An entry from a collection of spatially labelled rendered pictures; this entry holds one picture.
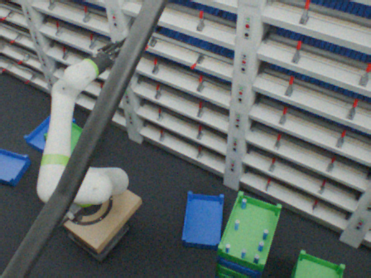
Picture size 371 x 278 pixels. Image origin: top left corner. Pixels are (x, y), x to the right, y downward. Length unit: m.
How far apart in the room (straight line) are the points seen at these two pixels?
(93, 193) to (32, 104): 1.75
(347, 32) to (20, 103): 2.39
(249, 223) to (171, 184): 0.73
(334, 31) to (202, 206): 1.34
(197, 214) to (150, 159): 0.49
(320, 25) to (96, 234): 1.36
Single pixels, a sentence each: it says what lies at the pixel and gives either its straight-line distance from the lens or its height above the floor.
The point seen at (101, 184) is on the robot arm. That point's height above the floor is 0.89.
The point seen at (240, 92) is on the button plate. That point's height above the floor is 0.81.
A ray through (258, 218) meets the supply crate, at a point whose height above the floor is 0.40.
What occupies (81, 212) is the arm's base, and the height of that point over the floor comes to 0.36.
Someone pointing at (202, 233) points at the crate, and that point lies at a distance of 2.45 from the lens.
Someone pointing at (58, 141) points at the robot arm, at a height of 0.93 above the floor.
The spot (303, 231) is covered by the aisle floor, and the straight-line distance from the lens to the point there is 2.54.
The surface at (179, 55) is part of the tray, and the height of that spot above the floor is 0.88.
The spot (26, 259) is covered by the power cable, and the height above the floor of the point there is 1.78.
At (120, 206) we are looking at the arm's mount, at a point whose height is 0.33.
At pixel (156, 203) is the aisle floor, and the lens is 2.55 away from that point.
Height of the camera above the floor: 2.20
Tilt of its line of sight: 45 degrees down
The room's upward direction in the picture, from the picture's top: 6 degrees counter-clockwise
